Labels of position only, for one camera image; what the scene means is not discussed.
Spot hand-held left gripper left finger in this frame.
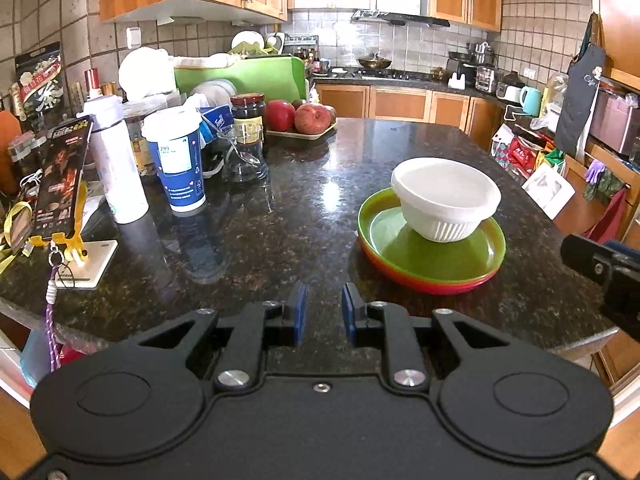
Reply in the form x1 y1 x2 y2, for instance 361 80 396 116
137 280 307 393

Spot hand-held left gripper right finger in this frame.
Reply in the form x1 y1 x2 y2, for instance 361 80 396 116
341 282 511 393

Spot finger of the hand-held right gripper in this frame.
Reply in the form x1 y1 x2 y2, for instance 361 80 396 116
604 240 640 267
560 234 640 328

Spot green plastic plate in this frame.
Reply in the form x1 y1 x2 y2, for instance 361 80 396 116
358 187 506 282

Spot orange plastic plate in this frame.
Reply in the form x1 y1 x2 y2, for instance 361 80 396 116
358 230 505 291

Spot magenta plastic plate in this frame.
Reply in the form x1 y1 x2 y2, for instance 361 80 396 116
380 270 501 295

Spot red cloth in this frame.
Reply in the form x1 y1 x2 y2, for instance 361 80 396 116
582 187 628 246

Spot camouflage cloth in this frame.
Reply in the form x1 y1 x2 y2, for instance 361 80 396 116
582 170 626 203

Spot white box with window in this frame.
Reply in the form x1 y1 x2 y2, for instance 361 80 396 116
521 162 577 220

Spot red bag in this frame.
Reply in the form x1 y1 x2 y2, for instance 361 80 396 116
507 137 538 178

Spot pinkish metal box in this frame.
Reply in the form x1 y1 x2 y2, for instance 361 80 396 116
590 92 640 156

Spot patterned gift bag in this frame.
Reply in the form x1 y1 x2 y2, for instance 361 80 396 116
491 125 516 168

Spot black apron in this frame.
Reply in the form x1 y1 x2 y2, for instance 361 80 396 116
555 12 606 158

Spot clear plastic bag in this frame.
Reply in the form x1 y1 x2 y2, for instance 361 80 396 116
530 72 571 131

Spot clear glass cup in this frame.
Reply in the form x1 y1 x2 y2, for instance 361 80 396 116
217 122 269 182

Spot metal spoon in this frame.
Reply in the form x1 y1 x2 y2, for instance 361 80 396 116
220 127 261 166

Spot teal mug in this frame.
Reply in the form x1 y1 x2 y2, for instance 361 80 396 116
520 86 543 117

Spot yellow fruit tray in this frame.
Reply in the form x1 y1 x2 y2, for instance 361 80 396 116
265 119 338 141

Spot blue paper cup white lid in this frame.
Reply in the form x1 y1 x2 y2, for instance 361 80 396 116
141 107 207 212

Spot large pink red apple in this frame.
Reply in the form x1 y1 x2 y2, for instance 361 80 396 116
294 103 332 135

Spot blue tissue pack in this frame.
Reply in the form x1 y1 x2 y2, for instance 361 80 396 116
200 105 235 141

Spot dark glass jar black lid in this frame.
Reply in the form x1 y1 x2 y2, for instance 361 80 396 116
230 92 266 128

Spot wooden base cabinets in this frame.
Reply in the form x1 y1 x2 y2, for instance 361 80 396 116
315 82 501 151

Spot jar with yellow label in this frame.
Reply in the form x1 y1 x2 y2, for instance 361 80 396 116
127 120 158 176

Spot lavender white water bottle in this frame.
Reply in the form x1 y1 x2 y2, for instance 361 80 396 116
82 95 150 224

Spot stack of white dishes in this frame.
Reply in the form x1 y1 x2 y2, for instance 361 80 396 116
189 79 237 106

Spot green cutting board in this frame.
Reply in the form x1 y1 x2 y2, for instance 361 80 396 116
174 56 307 106

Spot gas stove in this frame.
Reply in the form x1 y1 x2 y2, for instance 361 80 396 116
345 69 431 81

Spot dark sauce bottles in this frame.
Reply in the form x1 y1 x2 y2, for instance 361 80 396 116
295 47 321 73

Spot wok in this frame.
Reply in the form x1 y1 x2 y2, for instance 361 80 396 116
357 52 393 70

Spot clear plastic container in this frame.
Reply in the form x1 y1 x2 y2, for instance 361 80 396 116
122 89 180 121

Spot beige cloth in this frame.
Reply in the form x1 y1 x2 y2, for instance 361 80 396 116
172 52 238 68

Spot smartphone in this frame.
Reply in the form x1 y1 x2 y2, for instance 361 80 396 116
34 115 94 241

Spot white ceramic bowl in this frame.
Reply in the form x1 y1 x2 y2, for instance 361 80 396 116
231 31 265 53

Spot white towel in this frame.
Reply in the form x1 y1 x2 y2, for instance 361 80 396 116
118 46 176 103

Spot yellow ribbon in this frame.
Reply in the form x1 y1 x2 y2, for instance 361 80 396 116
0 200 36 273

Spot range hood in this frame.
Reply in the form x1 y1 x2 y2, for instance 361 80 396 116
351 10 451 28

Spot red capped bottle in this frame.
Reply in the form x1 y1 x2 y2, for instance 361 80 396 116
83 67 103 98

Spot black snack bag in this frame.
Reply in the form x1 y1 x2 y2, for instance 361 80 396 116
14 42 65 121

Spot purple braided lanyard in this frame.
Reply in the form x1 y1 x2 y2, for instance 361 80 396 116
44 255 61 373

